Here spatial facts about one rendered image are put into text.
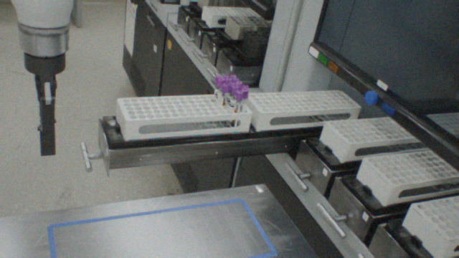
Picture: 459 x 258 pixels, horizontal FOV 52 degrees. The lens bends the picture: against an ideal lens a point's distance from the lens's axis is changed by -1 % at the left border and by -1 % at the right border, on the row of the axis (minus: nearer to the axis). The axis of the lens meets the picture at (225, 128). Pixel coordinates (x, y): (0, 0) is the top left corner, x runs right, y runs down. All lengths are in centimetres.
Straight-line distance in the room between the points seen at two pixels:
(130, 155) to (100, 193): 115
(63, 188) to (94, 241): 143
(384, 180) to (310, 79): 41
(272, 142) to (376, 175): 27
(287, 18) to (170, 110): 49
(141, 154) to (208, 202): 23
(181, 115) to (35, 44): 34
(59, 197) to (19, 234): 136
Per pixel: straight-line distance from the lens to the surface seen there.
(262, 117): 111
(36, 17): 89
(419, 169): 108
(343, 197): 105
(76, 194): 217
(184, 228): 81
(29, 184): 224
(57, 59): 93
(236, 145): 110
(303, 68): 131
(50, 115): 97
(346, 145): 108
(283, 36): 139
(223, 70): 156
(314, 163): 112
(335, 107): 124
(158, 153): 104
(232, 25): 167
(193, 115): 105
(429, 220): 94
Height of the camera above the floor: 137
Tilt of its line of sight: 30 degrees down
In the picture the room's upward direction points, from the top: 11 degrees clockwise
